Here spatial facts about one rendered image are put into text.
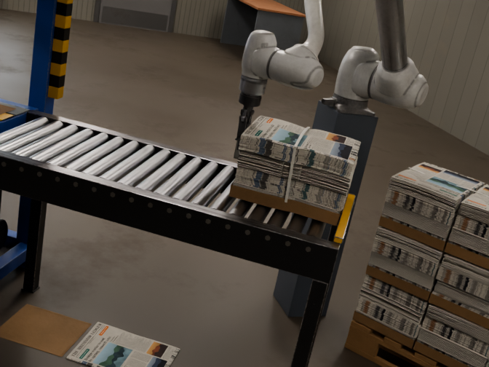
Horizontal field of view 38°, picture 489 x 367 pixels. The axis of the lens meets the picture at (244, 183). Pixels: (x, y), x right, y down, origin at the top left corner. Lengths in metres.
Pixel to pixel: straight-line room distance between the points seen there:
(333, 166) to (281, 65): 0.36
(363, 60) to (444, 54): 5.18
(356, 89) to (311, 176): 0.82
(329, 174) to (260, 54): 0.45
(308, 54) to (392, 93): 0.74
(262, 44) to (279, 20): 7.03
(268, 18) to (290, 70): 7.05
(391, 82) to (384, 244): 0.67
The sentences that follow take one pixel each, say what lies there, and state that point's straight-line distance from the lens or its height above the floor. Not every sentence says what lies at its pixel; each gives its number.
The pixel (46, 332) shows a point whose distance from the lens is 2.98.
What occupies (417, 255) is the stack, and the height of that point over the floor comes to 0.55.
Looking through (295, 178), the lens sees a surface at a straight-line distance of 2.29.
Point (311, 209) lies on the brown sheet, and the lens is 2.31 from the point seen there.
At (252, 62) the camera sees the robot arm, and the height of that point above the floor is 1.25.
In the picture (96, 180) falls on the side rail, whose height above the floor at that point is 0.80.
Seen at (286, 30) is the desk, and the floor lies 0.48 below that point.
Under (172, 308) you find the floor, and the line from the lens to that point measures 3.23.
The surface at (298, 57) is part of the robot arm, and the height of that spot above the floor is 1.30.
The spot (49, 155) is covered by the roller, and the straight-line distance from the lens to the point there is 2.53.
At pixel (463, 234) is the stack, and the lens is 2.88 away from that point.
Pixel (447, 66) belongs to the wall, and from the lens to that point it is 8.10.
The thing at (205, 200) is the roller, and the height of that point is 0.79.
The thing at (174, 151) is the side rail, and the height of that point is 0.80.
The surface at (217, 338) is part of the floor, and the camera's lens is 3.08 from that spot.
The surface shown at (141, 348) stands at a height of 0.01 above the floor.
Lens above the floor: 1.65
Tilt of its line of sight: 20 degrees down
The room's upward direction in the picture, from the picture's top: 12 degrees clockwise
